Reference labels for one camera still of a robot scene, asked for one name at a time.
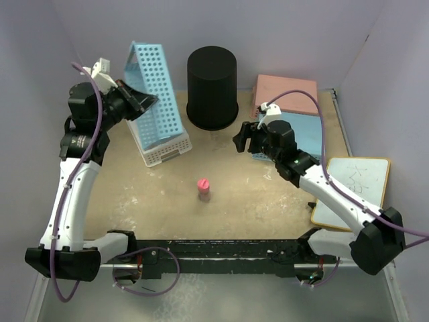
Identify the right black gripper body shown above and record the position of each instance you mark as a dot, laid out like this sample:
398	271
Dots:
259	139

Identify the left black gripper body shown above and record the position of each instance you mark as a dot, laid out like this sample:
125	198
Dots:
118	106

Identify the light blue basket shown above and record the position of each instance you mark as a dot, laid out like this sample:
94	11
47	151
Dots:
146	71

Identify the large black plastic bucket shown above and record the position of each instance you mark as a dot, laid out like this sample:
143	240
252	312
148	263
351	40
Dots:
212	88

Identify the blue perforated plastic basket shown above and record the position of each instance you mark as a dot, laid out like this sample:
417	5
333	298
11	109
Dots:
308	132

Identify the white perforated plastic basket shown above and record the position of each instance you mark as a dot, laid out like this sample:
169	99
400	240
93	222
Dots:
171	148

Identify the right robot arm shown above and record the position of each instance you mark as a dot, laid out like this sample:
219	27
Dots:
376	235

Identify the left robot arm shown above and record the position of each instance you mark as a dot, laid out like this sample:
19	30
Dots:
62	252

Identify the pink capped small bottle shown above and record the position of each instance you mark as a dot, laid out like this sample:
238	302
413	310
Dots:
203	187

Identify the yellow framed whiteboard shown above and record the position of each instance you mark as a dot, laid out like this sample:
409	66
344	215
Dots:
366	177

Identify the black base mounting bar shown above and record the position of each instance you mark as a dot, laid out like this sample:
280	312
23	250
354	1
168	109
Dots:
279	257

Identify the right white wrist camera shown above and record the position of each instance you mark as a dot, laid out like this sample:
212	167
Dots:
270	112

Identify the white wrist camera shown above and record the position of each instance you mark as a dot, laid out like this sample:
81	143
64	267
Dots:
100	74
270	112

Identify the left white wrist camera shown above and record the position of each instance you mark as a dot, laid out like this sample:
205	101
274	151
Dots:
100	74

